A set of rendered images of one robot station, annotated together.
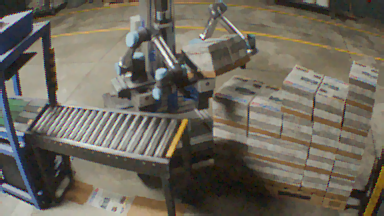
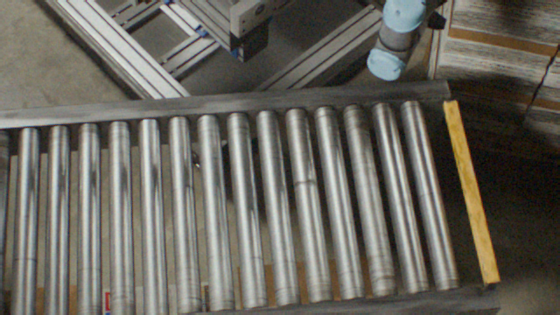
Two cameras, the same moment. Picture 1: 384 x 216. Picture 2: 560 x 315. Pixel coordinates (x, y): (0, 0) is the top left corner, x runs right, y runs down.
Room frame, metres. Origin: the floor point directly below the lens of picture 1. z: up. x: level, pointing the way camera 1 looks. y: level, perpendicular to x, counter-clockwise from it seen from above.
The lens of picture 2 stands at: (1.81, 0.81, 2.37)
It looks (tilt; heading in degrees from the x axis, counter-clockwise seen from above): 61 degrees down; 335
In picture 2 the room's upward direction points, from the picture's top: 5 degrees clockwise
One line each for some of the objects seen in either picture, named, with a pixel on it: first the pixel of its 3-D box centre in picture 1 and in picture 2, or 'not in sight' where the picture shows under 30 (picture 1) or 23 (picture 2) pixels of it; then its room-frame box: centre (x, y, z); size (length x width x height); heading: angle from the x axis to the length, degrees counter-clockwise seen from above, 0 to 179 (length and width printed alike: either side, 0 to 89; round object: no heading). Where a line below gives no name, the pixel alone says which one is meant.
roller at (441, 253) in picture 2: (165, 140); (429, 194); (2.44, 0.17, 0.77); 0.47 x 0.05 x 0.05; 165
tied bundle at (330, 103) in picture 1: (333, 101); not in sight; (2.53, -1.10, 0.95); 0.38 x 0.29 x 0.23; 146
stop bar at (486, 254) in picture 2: (177, 138); (471, 188); (2.41, 0.10, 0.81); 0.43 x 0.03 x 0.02; 165
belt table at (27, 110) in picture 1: (16, 117); not in sight; (2.85, 1.72, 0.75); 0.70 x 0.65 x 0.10; 75
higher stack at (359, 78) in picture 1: (353, 141); not in sight; (2.37, -1.35, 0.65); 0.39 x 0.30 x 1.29; 148
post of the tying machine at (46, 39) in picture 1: (52, 95); not in sight; (3.19, 1.32, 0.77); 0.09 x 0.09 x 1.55; 75
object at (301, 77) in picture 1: (305, 78); not in sight; (2.69, -0.85, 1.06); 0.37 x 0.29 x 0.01; 146
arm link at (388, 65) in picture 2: (161, 91); (393, 50); (2.67, 0.19, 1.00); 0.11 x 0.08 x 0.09; 132
